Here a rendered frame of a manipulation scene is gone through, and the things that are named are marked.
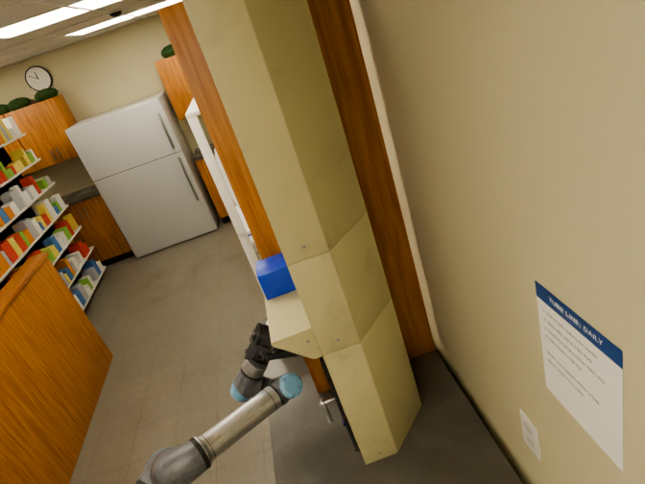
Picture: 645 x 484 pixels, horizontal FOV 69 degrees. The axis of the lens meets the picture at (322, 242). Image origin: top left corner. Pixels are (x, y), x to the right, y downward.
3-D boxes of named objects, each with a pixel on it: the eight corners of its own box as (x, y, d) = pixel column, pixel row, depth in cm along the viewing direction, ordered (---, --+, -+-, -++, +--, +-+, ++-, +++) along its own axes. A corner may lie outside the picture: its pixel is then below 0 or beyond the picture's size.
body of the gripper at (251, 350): (259, 333, 144) (244, 363, 148) (284, 342, 147) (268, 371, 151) (258, 320, 151) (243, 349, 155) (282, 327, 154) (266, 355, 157)
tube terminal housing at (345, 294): (404, 371, 178) (350, 191, 144) (439, 437, 149) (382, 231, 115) (343, 394, 177) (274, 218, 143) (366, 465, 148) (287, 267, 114)
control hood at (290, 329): (304, 296, 156) (295, 272, 152) (322, 357, 127) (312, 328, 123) (273, 308, 156) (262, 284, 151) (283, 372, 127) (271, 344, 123)
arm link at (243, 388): (250, 391, 162) (227, 384, 160) (264, 367, 159) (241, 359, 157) (250, 407, 155) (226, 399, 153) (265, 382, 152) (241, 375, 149)
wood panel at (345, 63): (432, 345, 186) (334, -51, 123) (435, 350, 183) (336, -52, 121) (317, 388, 184) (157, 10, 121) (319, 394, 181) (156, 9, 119)
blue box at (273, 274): (294, 274, 151) (284, 251, 147) (298, 289, 142) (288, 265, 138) (264, 284, 151) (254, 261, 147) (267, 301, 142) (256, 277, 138)
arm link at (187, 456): (149, 467, 119) (293, 361, 146) (143, 466, 127) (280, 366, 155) (172, 507, 118) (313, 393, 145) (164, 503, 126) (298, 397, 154)
